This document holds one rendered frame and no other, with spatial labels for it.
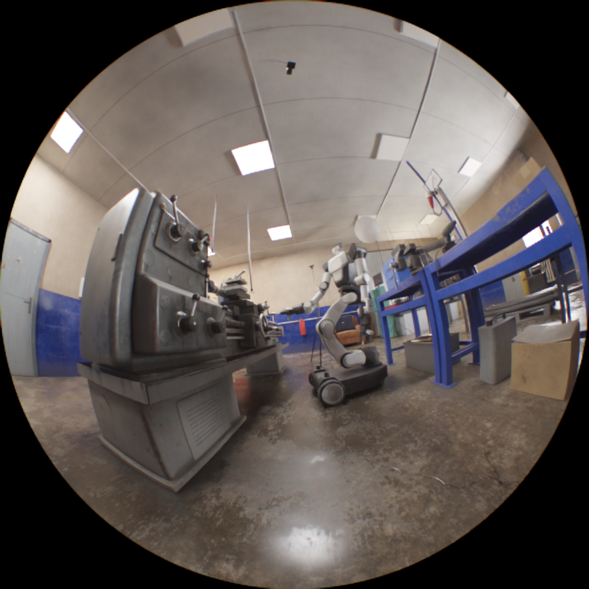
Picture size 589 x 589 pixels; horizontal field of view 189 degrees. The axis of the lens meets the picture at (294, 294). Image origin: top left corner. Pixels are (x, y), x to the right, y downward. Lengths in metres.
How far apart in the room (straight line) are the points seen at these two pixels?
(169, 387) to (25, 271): 3.59
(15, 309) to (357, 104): 5.76
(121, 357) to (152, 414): 0.22
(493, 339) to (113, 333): 1.72
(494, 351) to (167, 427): 1.62
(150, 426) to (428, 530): 0.86
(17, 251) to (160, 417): 3.68
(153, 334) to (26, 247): 3.64
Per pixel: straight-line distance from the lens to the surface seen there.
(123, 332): 0.70
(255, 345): 1.48
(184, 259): 1.00
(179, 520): 0.76
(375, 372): 1.55
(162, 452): 0.79
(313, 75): 2.92
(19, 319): 3.84
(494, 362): 1.31
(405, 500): 0.69
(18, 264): 3.98
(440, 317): 1.33
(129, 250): 0.77
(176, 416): 0.82
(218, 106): 2.97
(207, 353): 1.15
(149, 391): 0.59
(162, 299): 0.65
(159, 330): 0.63
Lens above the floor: 0.57
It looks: 13 degrees up
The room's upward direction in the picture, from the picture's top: 8 degrees counter-clockwise
